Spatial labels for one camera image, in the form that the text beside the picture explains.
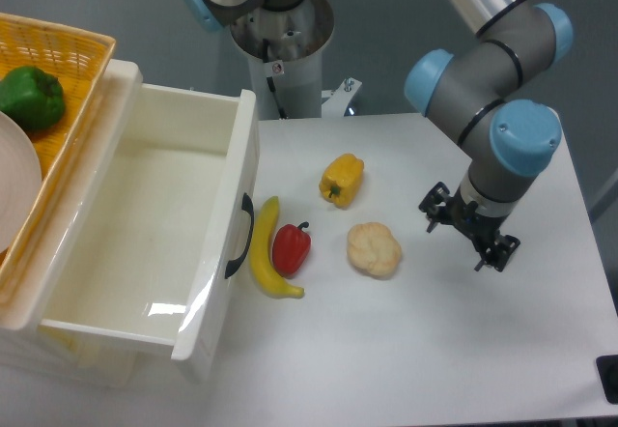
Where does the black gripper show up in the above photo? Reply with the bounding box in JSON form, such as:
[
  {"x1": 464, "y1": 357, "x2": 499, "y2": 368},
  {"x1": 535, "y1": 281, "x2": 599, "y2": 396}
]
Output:
[{"x1": 418, "y1": 182, "x2": 520, "y2": 271}]

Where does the black top drawer handle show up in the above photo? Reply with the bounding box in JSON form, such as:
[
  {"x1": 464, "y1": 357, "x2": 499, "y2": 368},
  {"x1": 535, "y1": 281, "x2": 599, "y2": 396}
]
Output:
[{"x1": 224, "y1": 192, "x2": 255, "y2": 279}]

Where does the white drawer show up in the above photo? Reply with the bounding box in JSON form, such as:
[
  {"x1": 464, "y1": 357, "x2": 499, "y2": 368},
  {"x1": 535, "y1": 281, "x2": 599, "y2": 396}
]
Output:
[{"x1": 42, "y1": 84, "x2": 259, "y2": 383}]

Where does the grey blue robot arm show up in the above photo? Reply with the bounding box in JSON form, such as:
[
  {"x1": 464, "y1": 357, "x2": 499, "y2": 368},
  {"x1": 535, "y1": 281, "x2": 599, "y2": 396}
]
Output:
[{"x1": 183, "y1": 0, "x2": 574, "y2": 270}]

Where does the white drawer cabinet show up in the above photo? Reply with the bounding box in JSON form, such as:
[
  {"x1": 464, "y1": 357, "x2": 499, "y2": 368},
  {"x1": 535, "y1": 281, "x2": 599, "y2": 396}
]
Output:
[{"x1": 1, "y1": 60, "x2": 143, "y2": 383}]

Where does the yellow bell pepper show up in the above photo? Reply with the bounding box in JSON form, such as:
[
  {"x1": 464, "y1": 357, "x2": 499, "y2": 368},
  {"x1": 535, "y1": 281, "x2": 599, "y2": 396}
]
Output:
[{"x1": 319, "y1": 153, "x2": 364, "y2": 209}]

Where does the red bell pepper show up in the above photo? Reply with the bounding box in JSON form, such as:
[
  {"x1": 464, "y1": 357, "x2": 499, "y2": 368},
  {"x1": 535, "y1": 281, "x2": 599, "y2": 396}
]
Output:
[{"x1": 271, "y1": 221, "x2": 311, "y2": 277}]

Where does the black corner device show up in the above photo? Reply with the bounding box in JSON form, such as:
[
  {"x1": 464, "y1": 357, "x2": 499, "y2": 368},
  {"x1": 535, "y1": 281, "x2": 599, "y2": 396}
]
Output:
[{"x1": 596, "y1": 355, "x2": 618, "y2": 405}]

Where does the yellow banana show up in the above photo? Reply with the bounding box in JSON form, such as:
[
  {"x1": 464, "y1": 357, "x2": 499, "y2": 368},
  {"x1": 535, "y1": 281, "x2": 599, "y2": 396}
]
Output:
[{"x1": 249, "y1": 196, "x2": 304, "y2": 299}]

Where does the yellow woven basket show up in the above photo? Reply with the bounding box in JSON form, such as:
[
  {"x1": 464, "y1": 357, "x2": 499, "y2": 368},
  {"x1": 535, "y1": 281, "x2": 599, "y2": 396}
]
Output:
[{"x1": 1, "y1": 14, "x2": 116, "y2": 302}]

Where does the green bell pepper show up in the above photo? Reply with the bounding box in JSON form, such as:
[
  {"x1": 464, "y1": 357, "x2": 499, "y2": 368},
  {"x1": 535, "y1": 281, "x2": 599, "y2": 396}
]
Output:
[{"x1": 1, "y1": 66, "x2": 66, "y2": 132}]

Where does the white plate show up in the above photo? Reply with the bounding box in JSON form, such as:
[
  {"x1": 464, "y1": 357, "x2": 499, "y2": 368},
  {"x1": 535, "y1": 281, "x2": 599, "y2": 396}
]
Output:
[{"x1": 0, "y1": 113, "x2": 42, "y2": 251}]

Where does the white base mounting frame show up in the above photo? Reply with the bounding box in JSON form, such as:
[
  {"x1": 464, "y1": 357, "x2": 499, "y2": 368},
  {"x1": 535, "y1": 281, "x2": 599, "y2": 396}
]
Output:
[{"x1": 256, "y1": 77, "x2": 363, "y2": 120}]

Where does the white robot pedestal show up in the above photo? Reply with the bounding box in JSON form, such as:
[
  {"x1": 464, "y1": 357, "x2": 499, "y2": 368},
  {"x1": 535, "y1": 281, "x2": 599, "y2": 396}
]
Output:
[{"x1": 230, "y1": 0, "x2": 334, "y2": 95}]

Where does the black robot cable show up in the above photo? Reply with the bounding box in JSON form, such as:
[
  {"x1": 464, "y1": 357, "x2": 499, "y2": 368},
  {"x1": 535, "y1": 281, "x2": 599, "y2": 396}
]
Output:
[{"x1": 261, "y1": 38, "x2": 290, "y2": 120}]

